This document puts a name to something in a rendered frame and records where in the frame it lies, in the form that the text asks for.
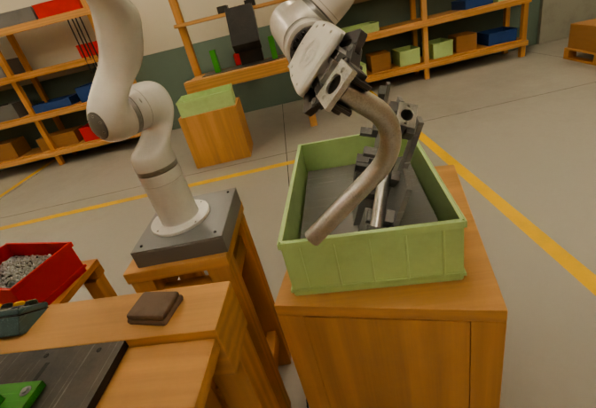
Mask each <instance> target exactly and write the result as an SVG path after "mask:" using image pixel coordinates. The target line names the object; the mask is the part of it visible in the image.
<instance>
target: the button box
mask: <svg viewBox="0 0 596 408"><path fill-rule="evenodd" d="M19 306H20V307H19V308H15V309H12V308H13V307H18V306H11V307H6V308H8V309H6V310H0V338H2V337H10V336H17V335H22V334H24V333H26V332H27V331H28V330H29V329H30V328H31V327H32V325H33V324H34V323H35V322H36V321H37V320H38V318H39V317H41V316H42V314H44V312H45V311H46V310H47V308H49V307H48V303H47V302H36V303H32V304H27V305H25V304H23V305H19Z"/></svg>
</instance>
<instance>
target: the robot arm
mask: <svg viewBox="0 0 596 408"><path fill-rule="evenodd" d="M86 2H87V4H88V6H89V7H90V12H91V15H92V18H93V23H94V28H95V33H96V37H97V42H98V66H97V70H96V73H95V76H94V79H93V82H92V85H91V87H90V93H89V96H88V101H87V106H86V115H87V121H88V124H89V125H90V128H91V131H92V132H94V134H95V135H96V136H97V137H99V138H101V139H103V140H105V141H107V142H120V141H123V140H125V139H127V138H130V137H133V136H135V135H136V134H137V133H139V132H141V131H142V132H141V136H140V139H139V141H138V143H137V146H136V148H135V150H134V151H133V153H132V155H131V158H130V161H131V164H132V167H133V169H134V170H135V172H136V174H137V177H138V179H139V181H140V182H141V184H142V186H143V187H144V189H145V192H146V194H147V196H148V198H149V200H150V201H151V203H152V205H153V208H154V210H155V212H156V214H157V216H156V218H155V219H154V220H153V222H152V225H151V229H152V232H153V234H154V235H156V236H159V237H171V236H176V235H178V234H181V233H184V232H187V231H189V230H191V229H193V228H194V227H196V226H197V225H199V224H200V223H201V222H203V221H204V220H205V218H206V217H207V216H208V214H209V211H210V207H209V205H208V203H207V202H206V201H204V200H195V199H194V198H193V196H192V193H191V190H190V188H189V186H188V184H187V182H186V180H185V178H184V174H183V172H182V170H181V168H180V166H179V164H178V161H177V159H176V156H175V154H174V152H173V150H172V147H171V143H170V139H171V131H172V126H173V121H174V105H173V101H172V99H171V96H170V95H169V93H168V92H167V91H166V89H165V88H164V87H163V86H161V85H160V84H158V83H157V82H152V81H143V82H137V83H135V84H133V82H134V81H135V79H136V77H137V74H138V72H139V70H140V67H141V65H142V61H143V55H144V39H143V29H142V21H141V18H140V14H139V11H138V9H137V7H136V6H135V5H134V4H133V3H132V2H131V1H130V0H86ZM353 3H354V0H288V1H285V2H283V3H281V4H280V5H278V6H277V7H276V9H275V10H274V11H273V13H272V15H271V21H270V28H271V34H272V36H273V37H274V39H275V41H276V42H277V44H278V46H279V48H280V49H281V50H282V52H283V53H284V55H285V56H286V59H287V60H288V63H289V65H288V68H289V71H290V76H291V80H292V83H293V86H294V88H295V91H296V92H297V94H298V95H299V96H301V97H302V98H303V97H304V101H303V113H304V114H307V115H308V116H312V115H313V114H315V113H316V112H317V111H318V110H319V109H320V110H322V109H324V108H323V106H322V105H321V103H320V102H319V100H318V98H317V94H318V93H319V91H320V90H321V89H322V87H323V86H324V84H325V82H326V81H327V79H328V78H329V76H330V75H331V73H332V72H333V70H334V69H335V68H336V66H337V65H338V63H339V62H340V60H341V59H344V60H345V61H346V62H347V63H348V64H349V65H350V66H351V67H352V68H353V69H354V70H356V71H357V75H356V76H355V78H354V79H353V81H352V82H353V83H354V84H355V85H357V86H359V87H360V88H362V89H363V90H365V91H369V90H370V89H371V88H372V87H371V86H370V85H369V84H368V83H367V82H366V81H365V79H366V78H367V75H366V74H365V73H364V72H363V71H362V69H363V67H362V66H361V65H360V61H361V57H362V52H363V51H362V47H364V44H365V40H366V38H367V33H366V32H365V31H363V30H362V29H361V28H360V29H356V30H353V31H350V32H348V33H345V32H344V31H343V30H341V29H340V28H339V27H336V26H335V25H336V24H337V23H338V22H339V21H340V20H341V18H342V17H343V16H344V15H345V14H346V12H347V11H348V10H349V8H350V7H351V5H352V4H353Z"/></svg>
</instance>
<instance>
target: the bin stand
mask: <svg viewBox="0 0 596 408"><path fill-rule="evenodd" d="M81 262H82V264H86V265H87V266H86V267H85V269H86V271H85V272H84V273H83V274H82V276H81V277H80V278H78V279H77V280H76V281H75V282H74V283H73V284H72V285H71V286H70V287H69V288H68V289H67V290H66V291H64V292H63V293H62V294H61V295H60V296H59V297H58V298H57V299H56V300H55V301H54V302H52V303H51V304H50V305H52V304H59V303H65V302H69V301H70V300H71V298H72V297H73V296H74V295H75V293H76V292H77V291H78V290H79V288H80V287H81V286H82V285H83V283H84V285H85V286H86V288H87V289H88V291H89V292H90V294H91V296H92V297H93V299H98V298H105V297H112V296H118V295H117V294H116V292H115V291H114V289H113V288H112V286H111V285H110V283H109V281H108V280H107V278H106V276H105V274H104V271H105V270H104V269H103V267H102V266H101V264H100V262H99V261H98V259H92V260H86V261H81Z"/></svg>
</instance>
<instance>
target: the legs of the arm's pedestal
mask: <svg viewBox="0 0 596 408"><path fill-rule="evenodd" d="M178 278H180V280H178ZM243 279H244V280H243ZM224 281H230V282H231V284H232V287H233V289H234V292H235V294H236V296H237V298H238V300H239V304H240V307H241V309H242V311H243V313H244V315H245V318H246V320H247V330H248V332H249V335H250V337H251V339H252V342H253V344H254V346H255V349H256V352H257V354H258V357H259V358H260V360H261V363H262V365H263V369H264V371H265V373H266V375H267V378H268V380H269V382H270V385H271V388H272V390H273V392H274V395H275V397H276V399H277V401H278V405H279V407H280V408H291V401H290V399H289V396H288V394H287V392H286V388H285V385H284V383H283V381H282V379H281V376H280V373H279V371H278V366H279V365H289V364H291V353H290V350H289V348H288V345H287V342H286V338H285V335H284V333H283V330H282V327H281V324H280V322H279V319H278V314H277V312H276V310H275V307H274V304H275V302H274V300H273V297H272V294H271V290H270V288H269V285H268V282H267V279H266V277H265V274H264V271H263V267H262V265H261V262H260V259H259V256H258V254H257V251H256V248H255V243H254V241H253V239H252V236H251V233H250V230H249V228H248V225H247V220H246V218H245V216H244V213H243V215H242V218H241V222H240V226H239V232H238V236H237V239H236V243H235V247H234V250H233V255H232V259H231V265H230V266H228V267H223V268H218V269H213V270H208V275H205V273H204V271H199V272H194V273H189V274H184V275H179V276H174V277H169V278H164V279H155V280H150V281H145V282H140V283H135V284H131V285H132V286H133V288H134V289H135V291H136V293H137V294H138V293H144V292H151V291H158V290H164V289H171V288H178V287H185V286H197V285H204V284H211V283H217V282H224ZM204 408H229V407H228V405H227V403H226V402H225V400H224V398H223V396H222V394H221V392H220V390H219V388H218V387H217V385H216V383H215V381H214V379H212V382H211V385H210V389H209V392H208V398H207V401H206V404H205V407H204Z"/></svg>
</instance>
